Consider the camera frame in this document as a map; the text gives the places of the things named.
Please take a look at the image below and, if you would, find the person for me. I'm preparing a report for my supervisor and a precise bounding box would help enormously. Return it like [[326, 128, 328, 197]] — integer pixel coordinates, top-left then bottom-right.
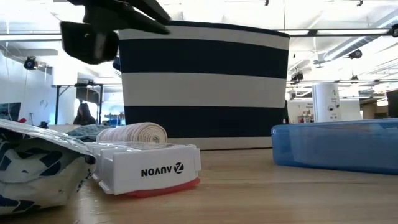
[[73, 102, 96, 126]]

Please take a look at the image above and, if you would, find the background black table frame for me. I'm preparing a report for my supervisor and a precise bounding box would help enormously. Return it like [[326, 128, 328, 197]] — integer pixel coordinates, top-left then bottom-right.
[[51, 82, 105, 125]]

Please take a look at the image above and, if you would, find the white Varly printed pouch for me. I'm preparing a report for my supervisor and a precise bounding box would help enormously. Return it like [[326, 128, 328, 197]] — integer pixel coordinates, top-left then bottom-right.
[[0, 118, 96, 216]]

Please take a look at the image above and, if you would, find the blue first aid kit box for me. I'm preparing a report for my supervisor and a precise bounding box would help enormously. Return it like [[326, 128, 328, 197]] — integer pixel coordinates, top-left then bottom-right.
[[271, 118, 398, 175]]

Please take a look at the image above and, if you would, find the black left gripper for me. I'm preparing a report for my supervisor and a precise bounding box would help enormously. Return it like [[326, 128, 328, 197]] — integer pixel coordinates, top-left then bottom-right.
[[67, 0, 172, 35]]

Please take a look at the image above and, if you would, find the blue patterned cloth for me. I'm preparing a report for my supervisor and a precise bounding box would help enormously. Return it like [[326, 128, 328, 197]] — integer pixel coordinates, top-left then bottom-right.
[[67, 124, 113, 142]]

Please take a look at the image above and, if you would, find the white cylindrical device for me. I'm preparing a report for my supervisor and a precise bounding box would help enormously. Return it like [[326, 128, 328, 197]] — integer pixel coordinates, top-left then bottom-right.
[[312, 82, 342, 123]]

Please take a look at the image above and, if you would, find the navy white striped fabric basket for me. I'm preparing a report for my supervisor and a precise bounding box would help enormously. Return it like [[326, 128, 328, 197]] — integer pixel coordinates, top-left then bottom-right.
[[118, 20, 290, 151]]

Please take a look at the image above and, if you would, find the white weekly pill organizer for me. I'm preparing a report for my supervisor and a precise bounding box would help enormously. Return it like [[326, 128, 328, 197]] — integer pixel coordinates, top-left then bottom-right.
[[85, 141, 202, 199]]

